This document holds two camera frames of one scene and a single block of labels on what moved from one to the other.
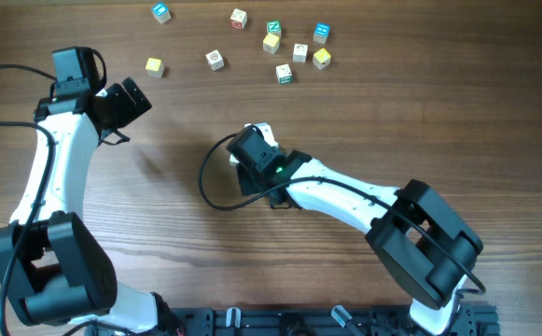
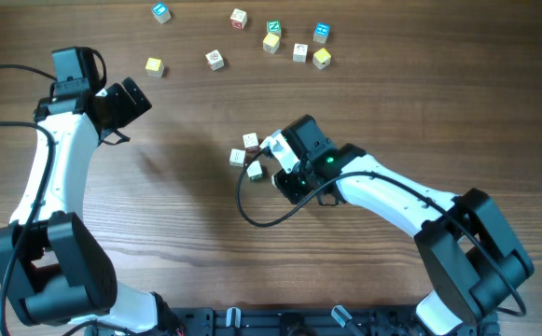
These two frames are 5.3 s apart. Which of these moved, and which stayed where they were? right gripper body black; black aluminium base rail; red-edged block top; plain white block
Moved: right gripper body black
Stayed: red-edged block top; black aluminium base rail; plain white block
